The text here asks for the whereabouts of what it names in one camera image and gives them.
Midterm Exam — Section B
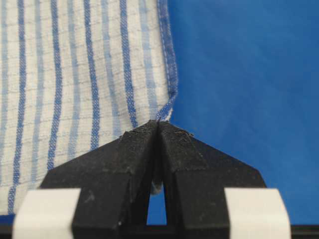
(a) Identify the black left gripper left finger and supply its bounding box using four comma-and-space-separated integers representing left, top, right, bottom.
12, 120, 158, 239

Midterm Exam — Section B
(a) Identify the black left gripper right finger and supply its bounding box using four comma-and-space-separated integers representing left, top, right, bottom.
159, 122, 291, 239

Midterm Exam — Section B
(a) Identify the blue striped white towel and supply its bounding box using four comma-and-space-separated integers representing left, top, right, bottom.
0, 0, 178, 215

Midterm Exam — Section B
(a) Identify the blue table cloth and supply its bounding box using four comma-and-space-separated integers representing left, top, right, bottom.
146, 0, 319, 227

